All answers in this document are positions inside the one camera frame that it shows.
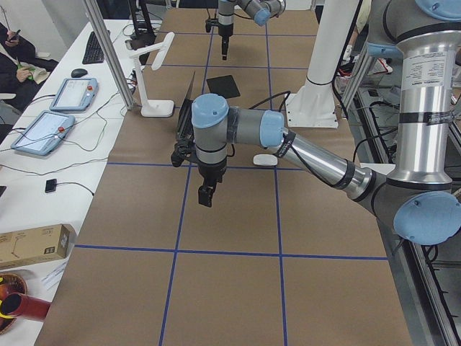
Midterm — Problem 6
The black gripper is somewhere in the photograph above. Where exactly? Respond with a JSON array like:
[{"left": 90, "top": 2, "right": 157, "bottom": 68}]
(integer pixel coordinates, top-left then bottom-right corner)
[
  {"left": 171, "top": 139, "right": 227, "bottom": 207},
  {"left": 205, "top": 17, "right": 233, "bottom": 61}
]

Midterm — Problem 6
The black mouse pad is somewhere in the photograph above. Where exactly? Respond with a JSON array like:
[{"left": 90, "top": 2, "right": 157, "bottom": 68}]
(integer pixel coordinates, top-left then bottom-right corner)
[{"left": 206, "top": 75, "right": 241, "bottom": 99}]

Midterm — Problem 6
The grey laptop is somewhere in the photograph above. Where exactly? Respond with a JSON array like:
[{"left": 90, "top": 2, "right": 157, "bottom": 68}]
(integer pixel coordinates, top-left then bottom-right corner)
[{"left": 176, "top": 72, "right": 195, "bottom": 141}]

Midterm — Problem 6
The white computer mouse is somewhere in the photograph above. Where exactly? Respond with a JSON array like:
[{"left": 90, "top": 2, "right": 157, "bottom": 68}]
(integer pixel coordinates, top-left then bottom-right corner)
[{"left": 253, "top": 154, "right": 278, "bottom": 167}]

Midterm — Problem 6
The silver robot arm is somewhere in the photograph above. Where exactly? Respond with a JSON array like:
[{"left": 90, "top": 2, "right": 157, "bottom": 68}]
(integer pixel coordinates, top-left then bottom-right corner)
[
  {"left": 205, "top": 0, "right": 286, "bottom": 61},
  {"left": 171, "top": 1, "right": 460, "bottom": 246}
]

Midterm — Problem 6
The white desk lamp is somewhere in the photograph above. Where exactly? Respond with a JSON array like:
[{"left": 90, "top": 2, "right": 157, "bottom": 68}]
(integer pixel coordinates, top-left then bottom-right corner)
[{"left": 125, "top": 32, "right": 176, "bottom": 118}]

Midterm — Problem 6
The black computer mouse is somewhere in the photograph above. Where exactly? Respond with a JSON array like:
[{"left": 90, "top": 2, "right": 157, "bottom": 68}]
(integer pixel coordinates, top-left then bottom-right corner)
[{"left": 71, "top": 68, "right": 88, "bottom": 78}]

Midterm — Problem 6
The black keyboard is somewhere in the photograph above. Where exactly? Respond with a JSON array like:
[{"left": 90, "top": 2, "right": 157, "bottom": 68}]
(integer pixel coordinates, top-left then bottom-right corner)
[{"left": 82, "top": 32, "right": 104, "bottom": 65}]

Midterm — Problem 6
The small black device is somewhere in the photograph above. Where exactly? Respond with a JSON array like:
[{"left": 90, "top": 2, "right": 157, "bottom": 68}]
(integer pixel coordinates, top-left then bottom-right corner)
[{"left": 45, "top": 179, "right": 58, "bottom": 193}]

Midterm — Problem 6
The far blue teach pendant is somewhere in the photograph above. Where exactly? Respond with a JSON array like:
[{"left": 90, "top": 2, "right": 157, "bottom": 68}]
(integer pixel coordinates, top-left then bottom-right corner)
[{"left": 50, "top": 78, "right": 99, "bottom": 112}]

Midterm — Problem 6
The blue teach pendant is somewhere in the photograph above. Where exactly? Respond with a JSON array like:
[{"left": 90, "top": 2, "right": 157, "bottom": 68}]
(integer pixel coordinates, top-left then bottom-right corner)
[
  {"left": 11, "top": 110, "right": 76, "bottom": 156},
  {"left": 50, "top": 78, "right": 99, "bottom": 112}
]

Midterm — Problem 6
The near blue teach pendant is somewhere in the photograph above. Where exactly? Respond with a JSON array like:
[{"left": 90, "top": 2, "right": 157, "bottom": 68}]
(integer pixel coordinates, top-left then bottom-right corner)
[{"left": 11, "top": 110, "right": 76, "bottom": 156}]

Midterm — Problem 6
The cardboard box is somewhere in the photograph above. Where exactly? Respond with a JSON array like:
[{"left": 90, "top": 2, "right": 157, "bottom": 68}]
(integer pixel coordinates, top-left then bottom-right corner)
[{"left": 1, "top": 224, "right": 75, "bottom": 270}]

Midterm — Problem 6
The seated person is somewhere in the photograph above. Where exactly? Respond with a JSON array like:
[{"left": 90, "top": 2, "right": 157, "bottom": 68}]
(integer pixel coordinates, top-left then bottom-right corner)
[{"left": 1, "top": 24, "right": 58, "bottom": 112}]

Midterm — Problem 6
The red cylinder toy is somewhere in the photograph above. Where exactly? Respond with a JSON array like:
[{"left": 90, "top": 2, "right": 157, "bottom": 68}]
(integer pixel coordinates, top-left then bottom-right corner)
[{"left": 1, "top": 293, "right": 51, "bottom": 321}]

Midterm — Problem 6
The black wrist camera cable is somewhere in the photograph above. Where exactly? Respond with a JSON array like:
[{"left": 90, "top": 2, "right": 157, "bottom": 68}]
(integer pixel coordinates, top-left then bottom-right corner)
[{"left": 248, "top": 90, "right": 346, "bottom": 188}]

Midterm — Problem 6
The white camera mast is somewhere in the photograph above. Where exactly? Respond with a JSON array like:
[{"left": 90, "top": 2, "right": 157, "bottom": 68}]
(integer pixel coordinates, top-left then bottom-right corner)
[{"left": 286, "top": 0, "right": 361, "bottom": 128}]

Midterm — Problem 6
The aluminium frame post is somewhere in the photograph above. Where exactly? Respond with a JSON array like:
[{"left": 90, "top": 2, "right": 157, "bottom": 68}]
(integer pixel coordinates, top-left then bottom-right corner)
[{"left": 83, "top": 0, "right": 135, "bottom": 110}]

